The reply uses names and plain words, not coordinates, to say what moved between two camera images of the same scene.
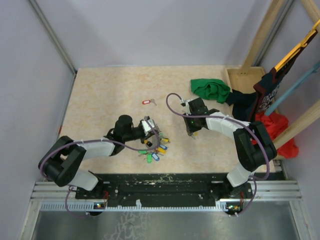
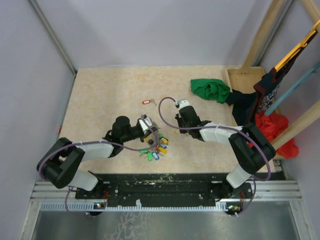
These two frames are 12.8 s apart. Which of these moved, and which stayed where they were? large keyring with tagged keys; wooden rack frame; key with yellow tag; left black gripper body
Moved: key with yellow tag
Stayed: large keyring with tagged keys; wooden rack frame; left black gripper body
